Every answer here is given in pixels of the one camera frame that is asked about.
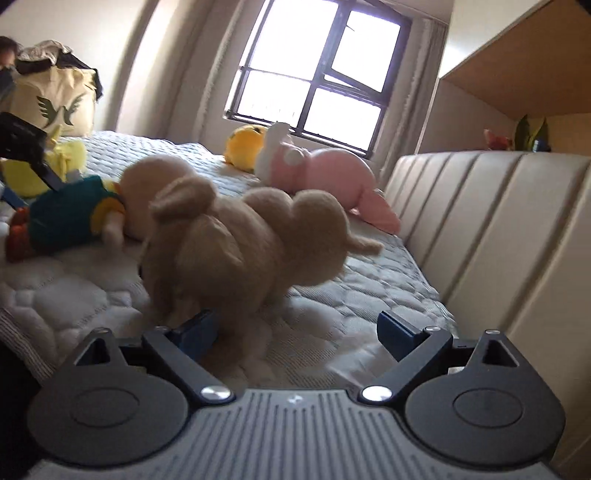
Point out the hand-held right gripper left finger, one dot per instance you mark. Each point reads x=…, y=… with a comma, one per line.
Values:
x=194, y=339

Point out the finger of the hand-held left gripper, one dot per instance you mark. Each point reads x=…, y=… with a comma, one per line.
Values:
x=48, y=175
x=11, y=196

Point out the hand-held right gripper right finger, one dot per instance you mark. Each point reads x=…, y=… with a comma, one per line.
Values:
x=399, y=339

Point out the big-headed doll plush teal overalls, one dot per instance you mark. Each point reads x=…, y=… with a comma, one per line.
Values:
x=64, y=212

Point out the beige plush toy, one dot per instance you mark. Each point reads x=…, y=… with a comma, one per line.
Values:
x=240, y=249

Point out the pale yellow plush toy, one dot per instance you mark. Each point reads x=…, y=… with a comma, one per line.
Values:
x=27, y=170

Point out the beige tote bag bird print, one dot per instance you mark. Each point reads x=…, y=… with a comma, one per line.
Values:
x=51, y=106

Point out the grey and black clothes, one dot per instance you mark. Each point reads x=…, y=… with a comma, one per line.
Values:
x=51, y=55

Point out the white quilted mattress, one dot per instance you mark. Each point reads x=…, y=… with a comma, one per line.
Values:
x=92, y=295

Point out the cream padded headboard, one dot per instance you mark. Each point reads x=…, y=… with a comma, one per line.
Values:
x=508, y=254

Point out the pink and white plush toy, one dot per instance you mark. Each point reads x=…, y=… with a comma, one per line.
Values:
x=332, y=177

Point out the round yellow plush toy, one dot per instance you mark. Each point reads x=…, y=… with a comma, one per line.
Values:
x=242, y=147

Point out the grey ribbed curtain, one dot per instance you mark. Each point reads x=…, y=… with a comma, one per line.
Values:
x=221, y=64
x=418, y=101

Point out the small red toy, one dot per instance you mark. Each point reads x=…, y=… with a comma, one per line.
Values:
x=497, y=139

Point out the green leafy ornament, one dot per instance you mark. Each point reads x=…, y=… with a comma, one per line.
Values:
x=526, y=131

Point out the black framed window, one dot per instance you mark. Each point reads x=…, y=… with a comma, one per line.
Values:
x=318, y=69

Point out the wooden wall cabinet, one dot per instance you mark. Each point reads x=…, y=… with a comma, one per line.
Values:
x=521, y=60

